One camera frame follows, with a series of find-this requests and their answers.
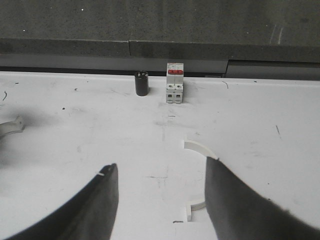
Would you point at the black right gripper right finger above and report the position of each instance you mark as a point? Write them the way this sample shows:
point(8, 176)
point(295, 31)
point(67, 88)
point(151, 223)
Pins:
point(237, 212)

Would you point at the grey stone counter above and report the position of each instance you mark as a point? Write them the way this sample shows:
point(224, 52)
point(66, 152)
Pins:
point(264, 39)

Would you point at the white circuit breaker red switch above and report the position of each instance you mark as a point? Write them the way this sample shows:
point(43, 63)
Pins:
point(174, 83)

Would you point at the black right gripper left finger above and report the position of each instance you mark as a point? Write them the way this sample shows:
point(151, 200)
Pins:
point(89, 215)

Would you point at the dark brown cylindrical capacitor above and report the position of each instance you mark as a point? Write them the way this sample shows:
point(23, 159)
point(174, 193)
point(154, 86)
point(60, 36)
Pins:
point(141, 83)

